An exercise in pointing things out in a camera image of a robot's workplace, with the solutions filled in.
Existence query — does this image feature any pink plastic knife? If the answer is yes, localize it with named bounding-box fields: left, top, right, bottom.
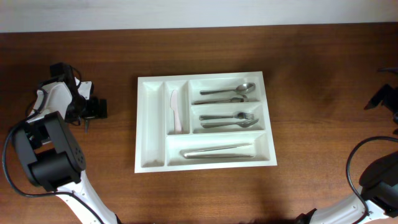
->
left=170, top=90, right=182, bottom=134

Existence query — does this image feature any large spoon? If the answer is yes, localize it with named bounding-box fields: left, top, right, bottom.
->
left=193, top=95, right=249, bottom=105
left=200, top=83, right=256, bottom=95

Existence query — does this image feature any metal fork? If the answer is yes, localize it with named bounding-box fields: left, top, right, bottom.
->
left=201, top=119, right=259, bottom=128
left=199, top=112, right=254, bottom=121

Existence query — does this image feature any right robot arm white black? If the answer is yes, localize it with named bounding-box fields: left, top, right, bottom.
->
left=294, top=136, right=397, bottom=224

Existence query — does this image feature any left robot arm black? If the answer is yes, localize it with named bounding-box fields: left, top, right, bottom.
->
left=5, top=62, right=120, bottom=223

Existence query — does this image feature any white plastic cutlery tray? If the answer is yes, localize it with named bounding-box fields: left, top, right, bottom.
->
left=135, top=72, right=277, bottom=173

